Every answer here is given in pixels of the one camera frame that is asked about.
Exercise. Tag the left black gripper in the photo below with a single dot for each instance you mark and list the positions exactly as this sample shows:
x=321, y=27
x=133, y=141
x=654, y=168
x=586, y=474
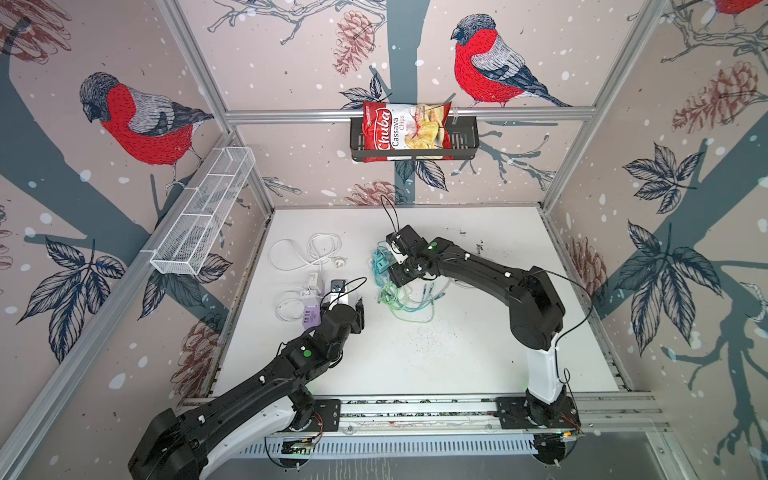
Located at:
x=359, y=317

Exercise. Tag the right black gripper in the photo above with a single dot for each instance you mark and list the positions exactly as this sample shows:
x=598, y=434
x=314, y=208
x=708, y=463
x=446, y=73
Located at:
x=396, y=277

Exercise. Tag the purple power socket strip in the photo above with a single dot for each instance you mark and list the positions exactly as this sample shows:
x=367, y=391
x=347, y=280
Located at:
x=312, y=316

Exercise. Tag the white power strip blue outlets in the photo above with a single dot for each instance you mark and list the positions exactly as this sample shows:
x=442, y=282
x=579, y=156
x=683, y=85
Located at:
x=381, y=261

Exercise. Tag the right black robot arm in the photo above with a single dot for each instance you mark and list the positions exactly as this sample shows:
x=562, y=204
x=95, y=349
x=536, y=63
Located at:
x=535, y=309

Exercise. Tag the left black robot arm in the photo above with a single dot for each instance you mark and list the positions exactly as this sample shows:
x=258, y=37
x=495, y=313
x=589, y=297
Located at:
x=193, y=444

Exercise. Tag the red cassava chips bag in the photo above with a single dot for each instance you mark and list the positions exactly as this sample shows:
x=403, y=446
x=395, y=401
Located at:
x=388, y=128

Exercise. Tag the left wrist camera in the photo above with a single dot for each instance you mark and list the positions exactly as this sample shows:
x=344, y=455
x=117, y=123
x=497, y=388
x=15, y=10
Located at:
x=341, y=293

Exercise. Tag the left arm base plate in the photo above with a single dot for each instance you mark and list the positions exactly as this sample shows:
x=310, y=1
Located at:
x=321, y=415

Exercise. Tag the black wall basket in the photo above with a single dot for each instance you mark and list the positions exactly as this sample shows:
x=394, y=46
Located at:
x=461, y=131

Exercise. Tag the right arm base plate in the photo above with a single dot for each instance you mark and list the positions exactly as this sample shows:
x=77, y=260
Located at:
x=521, y=412

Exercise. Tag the white wire mesh basket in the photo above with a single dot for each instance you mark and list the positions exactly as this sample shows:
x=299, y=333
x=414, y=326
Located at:
x=186, y=246

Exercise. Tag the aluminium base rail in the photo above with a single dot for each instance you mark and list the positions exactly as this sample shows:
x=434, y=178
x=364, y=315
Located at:
x=476, y=414

